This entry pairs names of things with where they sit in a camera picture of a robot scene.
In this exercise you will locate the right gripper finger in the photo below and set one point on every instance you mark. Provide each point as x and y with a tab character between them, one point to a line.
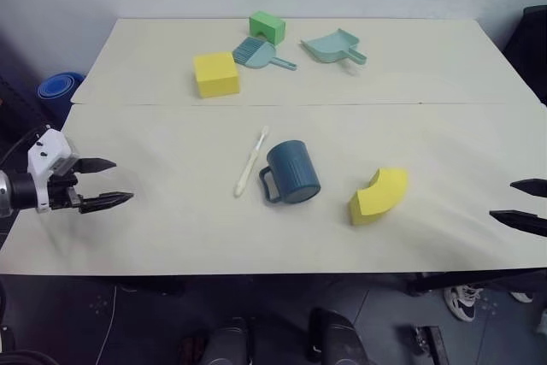
532	187
523	220

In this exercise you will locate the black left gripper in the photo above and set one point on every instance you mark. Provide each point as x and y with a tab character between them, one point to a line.
62	198

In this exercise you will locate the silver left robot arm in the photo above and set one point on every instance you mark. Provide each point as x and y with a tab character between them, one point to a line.
17	192

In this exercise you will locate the white shoe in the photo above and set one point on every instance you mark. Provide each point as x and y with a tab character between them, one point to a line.
522	296

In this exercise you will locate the white and black sneaker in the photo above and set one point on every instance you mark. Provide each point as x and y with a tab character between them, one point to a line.
463	303

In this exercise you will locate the yellow curved foam block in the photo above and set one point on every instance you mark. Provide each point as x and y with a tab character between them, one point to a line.
378	196

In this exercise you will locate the white toothbrush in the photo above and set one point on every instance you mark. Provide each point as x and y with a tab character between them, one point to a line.
250	164

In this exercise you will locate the black wheeled base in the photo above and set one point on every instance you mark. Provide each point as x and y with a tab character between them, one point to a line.
429	343

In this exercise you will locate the yellow foam cube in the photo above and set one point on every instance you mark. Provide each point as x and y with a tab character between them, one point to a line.
215	74

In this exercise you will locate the dark blue ribbed cup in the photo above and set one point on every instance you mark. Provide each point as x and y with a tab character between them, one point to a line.
295	172

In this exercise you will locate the teal hand brush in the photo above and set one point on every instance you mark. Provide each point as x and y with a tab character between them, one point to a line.
256	55

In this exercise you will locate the dark rounded shape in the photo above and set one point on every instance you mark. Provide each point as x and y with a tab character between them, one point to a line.
337	339
226	343

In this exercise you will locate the green arch foam block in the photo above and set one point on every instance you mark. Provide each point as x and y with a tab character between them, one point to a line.
269	25

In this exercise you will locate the teal dustpan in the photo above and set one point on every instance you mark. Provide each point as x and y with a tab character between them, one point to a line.
327	46

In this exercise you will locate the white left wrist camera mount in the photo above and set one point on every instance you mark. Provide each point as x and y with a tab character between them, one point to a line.
45	149

